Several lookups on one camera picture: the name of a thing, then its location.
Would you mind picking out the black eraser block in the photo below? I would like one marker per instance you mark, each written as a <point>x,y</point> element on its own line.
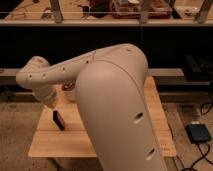
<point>58,120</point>

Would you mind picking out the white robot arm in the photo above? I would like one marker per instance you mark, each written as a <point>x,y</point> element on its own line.
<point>109,91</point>

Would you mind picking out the white cup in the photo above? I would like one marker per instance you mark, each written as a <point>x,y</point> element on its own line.
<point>70,95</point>

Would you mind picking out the wooden table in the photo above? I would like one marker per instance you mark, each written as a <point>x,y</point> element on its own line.
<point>71,149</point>

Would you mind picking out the red tray on shelf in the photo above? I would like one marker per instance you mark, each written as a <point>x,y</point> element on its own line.
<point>132,9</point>

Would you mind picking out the black foot pedal box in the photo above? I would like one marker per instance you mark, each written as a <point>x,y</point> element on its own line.
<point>198,133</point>

